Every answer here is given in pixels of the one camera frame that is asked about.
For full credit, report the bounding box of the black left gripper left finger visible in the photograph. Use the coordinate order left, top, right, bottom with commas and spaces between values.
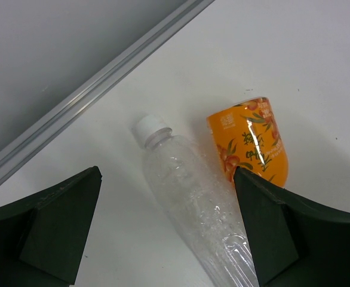
0, 166, 102, 286

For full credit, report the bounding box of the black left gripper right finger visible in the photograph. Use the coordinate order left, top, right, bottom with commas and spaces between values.
234, 167, 350, 286

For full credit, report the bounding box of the aluminium table edge rail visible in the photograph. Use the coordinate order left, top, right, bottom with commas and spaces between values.
0, 1, 212, 186

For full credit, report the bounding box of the clear white cap bottle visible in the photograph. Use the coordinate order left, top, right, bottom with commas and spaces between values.
133, 115, 259, 286

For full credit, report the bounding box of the orange juice bottle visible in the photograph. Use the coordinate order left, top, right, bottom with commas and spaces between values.
207, 97, 288, 187

